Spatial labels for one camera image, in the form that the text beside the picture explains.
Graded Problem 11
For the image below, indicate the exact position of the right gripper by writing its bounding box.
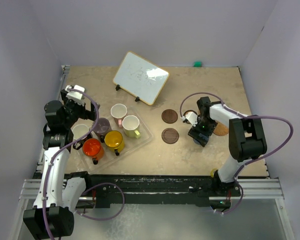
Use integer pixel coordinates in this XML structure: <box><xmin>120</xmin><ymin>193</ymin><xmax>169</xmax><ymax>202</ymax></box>
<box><xmin>189</xmin><ymin>115</ymin><xmax>218</xmax><ymax>147</ymax></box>

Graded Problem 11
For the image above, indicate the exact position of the aluminium frame rail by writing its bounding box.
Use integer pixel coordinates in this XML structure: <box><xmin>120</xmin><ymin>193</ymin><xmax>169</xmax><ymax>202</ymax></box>
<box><xmin>19</xmin><ymin>178</ymin><xmax>65</xmax><ymax>201</ymax></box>

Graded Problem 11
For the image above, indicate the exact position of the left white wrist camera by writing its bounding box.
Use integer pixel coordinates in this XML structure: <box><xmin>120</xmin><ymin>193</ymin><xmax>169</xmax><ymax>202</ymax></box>
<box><xmin>65</xmin><ymin>85</ymin><xmax>86</xmax><ymax>106</ymax></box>

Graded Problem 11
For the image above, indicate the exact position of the yellow tape roll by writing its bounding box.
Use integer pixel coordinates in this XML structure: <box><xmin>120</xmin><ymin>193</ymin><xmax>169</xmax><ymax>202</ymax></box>
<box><xmin>210</xmin><ymin>168</ymin><xmax>218</xmax><ymax>178</ymax></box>

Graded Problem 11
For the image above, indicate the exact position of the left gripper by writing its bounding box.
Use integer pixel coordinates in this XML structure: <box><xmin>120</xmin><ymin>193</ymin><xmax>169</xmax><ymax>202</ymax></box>
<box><xmin>61</xmin><ymin>90</ymin><xmax>98</xmax><ymax>129</ymax></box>

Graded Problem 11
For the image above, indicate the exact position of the clear plastic tray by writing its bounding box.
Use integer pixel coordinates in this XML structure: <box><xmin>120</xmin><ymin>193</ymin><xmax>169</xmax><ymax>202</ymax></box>
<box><xmin>71</xmin><ymin>106</ymin><xmax>153</xmax><ymax>174</ymax></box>

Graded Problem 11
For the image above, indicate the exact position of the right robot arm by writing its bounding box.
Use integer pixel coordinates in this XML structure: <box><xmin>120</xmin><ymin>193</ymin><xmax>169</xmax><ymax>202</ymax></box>
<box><xmin>182</xmin><ymin>97</ymin><xmax>267</xmax><ymax>196</ymax></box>

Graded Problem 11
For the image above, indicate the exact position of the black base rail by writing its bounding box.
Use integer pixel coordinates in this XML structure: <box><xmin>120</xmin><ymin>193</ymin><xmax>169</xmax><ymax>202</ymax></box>
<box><xmin>62</xmin><ymin>173</ymin><xmax>242</xmax><ymax>210</ymax></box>

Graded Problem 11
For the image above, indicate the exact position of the purple cable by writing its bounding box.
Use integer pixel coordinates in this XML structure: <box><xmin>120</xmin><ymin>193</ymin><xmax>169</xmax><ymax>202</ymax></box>
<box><xmin>179</xmin><ymin>91</ymin><xmax>295</xmax><ymax>216</ymax></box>
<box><xmin>41</xmin><ymin>87</ymin><xmax>125</xmax><ymax>240</ymax></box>

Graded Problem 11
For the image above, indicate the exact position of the white cup black handle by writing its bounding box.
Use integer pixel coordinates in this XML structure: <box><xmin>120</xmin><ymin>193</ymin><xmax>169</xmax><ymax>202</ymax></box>
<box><xmin>72</xmin><ymin>124</ymin><xmax>93</xmax><ymax>150</ymax></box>

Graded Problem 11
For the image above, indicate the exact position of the woven rattan coaster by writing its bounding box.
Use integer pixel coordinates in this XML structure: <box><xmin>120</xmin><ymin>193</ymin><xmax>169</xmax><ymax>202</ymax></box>
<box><xmin>213</xmin><ymin>122</ymin><xmax>229</xmax><ymax>137</ymax></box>

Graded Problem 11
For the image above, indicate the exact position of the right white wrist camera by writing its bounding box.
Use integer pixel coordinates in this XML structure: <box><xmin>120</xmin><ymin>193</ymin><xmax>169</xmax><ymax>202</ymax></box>
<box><xmin>181</xmin><ymin>112</ymin><xmax>198</xmax><ymax>127</ymax></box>

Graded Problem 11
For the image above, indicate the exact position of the pink cup white inside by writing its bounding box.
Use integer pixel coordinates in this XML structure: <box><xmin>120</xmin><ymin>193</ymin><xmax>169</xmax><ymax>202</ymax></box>
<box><xmin>110</xmin><ymin>103</ymin><xmax>127</xmax><ymax>128</ymax></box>

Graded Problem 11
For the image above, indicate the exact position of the small whiteboard on stand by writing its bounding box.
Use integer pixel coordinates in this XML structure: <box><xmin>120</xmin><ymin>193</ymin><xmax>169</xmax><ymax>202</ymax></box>
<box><xmin>113</xmin><ymin>51</ymin><xmax>170</xmax><ymax>106</ymax></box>

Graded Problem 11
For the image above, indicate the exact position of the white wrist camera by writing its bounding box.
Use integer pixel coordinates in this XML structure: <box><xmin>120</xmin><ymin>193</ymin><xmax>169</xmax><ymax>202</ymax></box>
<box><xmin>181</xmin><ymin>112</ymin><xmax>198</xmax><ymax>127</ymax></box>
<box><xmin>65</xmin><ymin>85</ymin><xmax>86</xmax><ymax>106</ymax></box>

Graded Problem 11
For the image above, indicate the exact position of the orange transparent cup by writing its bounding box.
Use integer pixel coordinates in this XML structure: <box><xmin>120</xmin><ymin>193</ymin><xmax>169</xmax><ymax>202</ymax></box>
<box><xmin>82</xmin><ymin>138</ymin><xmax>104</xmax><ymax>165</ymax></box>

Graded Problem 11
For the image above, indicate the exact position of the purple cup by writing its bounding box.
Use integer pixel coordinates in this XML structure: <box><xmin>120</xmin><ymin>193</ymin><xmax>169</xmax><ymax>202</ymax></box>
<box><xmin>92</xmin><ymin>117</ymin><xmax>112</xmax><ymax>143</ymax></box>

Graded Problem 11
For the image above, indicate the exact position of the pale yellow cup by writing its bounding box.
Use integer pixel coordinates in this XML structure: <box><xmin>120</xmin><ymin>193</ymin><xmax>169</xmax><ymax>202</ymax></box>
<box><xmin>122</xmin><ymin>115</ymin><xmax>141</xmax><ymax>138</ymax></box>

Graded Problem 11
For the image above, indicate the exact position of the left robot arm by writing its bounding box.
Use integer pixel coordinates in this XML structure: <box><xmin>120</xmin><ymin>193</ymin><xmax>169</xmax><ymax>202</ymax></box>
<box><xmin>23</xmin><ymin>85</ymin><xmax>99</xmax><ymax>240</ymax></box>

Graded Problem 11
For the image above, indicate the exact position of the dark brown ringed coaster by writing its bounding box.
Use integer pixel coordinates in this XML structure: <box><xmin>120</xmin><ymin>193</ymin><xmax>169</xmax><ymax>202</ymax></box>
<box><xmin>161</xmin><ymin>128</ymin><xmax>179</xmax><ymax>144</ymax></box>

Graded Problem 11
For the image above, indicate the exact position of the orange black-rimmed coaster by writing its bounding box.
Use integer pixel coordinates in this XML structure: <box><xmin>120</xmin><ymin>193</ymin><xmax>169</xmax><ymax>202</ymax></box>
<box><xmin>183</xmin><ymin>109</ymin><xmax>197</xmax><ymax>124</ymax></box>

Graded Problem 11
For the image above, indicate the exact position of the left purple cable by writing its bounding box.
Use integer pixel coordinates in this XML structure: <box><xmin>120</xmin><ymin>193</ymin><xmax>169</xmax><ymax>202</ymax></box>
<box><xmin>41</xmin><ymin>87</ymin><xmax>125</xmax><ymax>240</ymax></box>

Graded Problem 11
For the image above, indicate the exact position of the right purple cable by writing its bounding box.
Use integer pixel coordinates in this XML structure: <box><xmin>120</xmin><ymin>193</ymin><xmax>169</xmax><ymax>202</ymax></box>
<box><xmin>179</xmin><ymin>91</ymin><xmax>295</xmax><ymax>216</ymax></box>

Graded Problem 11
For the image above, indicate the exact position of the yellow transparent cup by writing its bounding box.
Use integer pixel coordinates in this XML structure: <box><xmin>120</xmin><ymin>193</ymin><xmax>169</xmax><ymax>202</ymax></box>
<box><xmin>104</xmin><ymin>130</ymin><xmax>125</xmax><ymax>156</ymax></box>

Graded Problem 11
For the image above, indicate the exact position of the dark brown wooden coaster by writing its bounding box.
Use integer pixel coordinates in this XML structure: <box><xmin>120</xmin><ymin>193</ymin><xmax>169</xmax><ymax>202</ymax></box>
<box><xmin>161</xmin><ymin>109</ymin><xmax>178</xmax><ymax>124</ymax></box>

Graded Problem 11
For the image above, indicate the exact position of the green object at wall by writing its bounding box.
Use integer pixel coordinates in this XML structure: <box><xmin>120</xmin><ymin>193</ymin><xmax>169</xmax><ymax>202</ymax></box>
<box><xmin>193</xmin><ymin>61</ymin><xmax>203</xmax><ymax>68</ymax></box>

